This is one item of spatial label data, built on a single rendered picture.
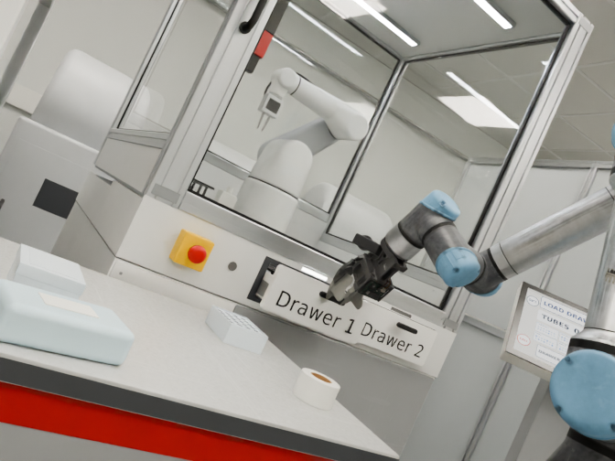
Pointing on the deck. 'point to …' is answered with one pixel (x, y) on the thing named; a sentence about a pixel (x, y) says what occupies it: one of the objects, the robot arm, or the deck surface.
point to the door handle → (253, 17)
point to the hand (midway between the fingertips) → (336, 295)
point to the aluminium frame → (138, 168)
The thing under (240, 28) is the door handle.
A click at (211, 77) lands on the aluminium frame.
